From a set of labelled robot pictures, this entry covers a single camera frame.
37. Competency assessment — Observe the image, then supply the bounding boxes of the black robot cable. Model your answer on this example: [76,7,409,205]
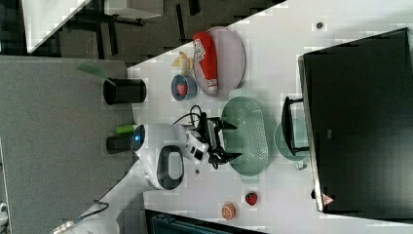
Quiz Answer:
[171,104,208,131]

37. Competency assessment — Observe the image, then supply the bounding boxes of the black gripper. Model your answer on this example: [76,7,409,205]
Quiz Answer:
[199,112,241,166]

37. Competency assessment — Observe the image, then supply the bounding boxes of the mint green strainer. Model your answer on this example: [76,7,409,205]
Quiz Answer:
[221,89,270,184]

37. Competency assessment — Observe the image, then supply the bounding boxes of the toy strawberry in bowl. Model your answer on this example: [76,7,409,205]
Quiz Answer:
[176,81,188,97]

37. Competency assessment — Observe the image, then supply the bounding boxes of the green cylinder object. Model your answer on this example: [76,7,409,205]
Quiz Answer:
[116,125,134,135]

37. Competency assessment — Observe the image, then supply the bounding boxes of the grey fabric panel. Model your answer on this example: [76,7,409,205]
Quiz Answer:
[1,56,133,234]

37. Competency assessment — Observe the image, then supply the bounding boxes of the mint green cup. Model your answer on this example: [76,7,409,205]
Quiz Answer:
[274,118,310,171]

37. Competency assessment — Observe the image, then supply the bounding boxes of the small blue bowl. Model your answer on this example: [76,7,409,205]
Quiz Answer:
[170,75,197,101]

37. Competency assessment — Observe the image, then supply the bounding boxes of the lilac round plate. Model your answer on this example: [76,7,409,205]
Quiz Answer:
[194,26,245,99]

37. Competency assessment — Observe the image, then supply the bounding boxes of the toaster oven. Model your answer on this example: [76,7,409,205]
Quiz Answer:
[282,27,413,223]

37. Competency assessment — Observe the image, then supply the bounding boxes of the loose toy strawberry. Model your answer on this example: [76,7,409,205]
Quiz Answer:
[244,192,258,206]

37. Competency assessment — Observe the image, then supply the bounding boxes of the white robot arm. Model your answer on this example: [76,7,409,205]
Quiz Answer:
[50,112,240,234]

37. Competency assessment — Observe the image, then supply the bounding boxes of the red ketchup bottle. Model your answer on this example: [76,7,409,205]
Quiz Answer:
[193,31,218,94]

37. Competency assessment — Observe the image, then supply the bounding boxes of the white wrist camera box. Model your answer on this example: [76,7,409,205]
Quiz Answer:
[184,131,209,165]

